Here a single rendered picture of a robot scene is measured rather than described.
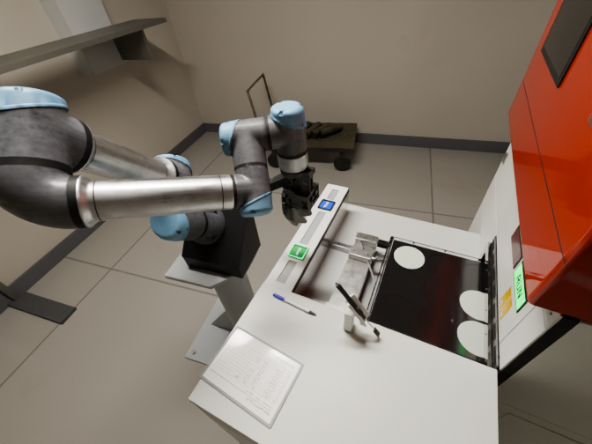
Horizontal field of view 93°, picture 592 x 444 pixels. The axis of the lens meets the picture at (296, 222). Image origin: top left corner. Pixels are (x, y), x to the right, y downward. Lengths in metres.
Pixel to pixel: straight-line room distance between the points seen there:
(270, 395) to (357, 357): 0.22
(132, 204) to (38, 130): 0.18
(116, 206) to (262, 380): 0.50
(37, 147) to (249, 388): 0.63
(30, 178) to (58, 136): 0.09
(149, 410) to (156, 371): 0.20
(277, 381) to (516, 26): 3.15
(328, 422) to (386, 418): 0.12
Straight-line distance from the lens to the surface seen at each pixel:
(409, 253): 1.07
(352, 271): 1.01
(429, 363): 0.81
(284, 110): 0.63
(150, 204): 0.59
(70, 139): 0.68
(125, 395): 2.06
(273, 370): 0.77
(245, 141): 0.64
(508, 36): 3.33
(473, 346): 0.94
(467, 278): 1.06
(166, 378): 1.98
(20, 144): 0.64
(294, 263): 0.93
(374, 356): 0.78
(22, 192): 0.62
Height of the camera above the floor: 1.69
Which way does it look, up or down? 43 degrees down
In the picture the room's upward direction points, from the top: 6 degrees counter-clockwise
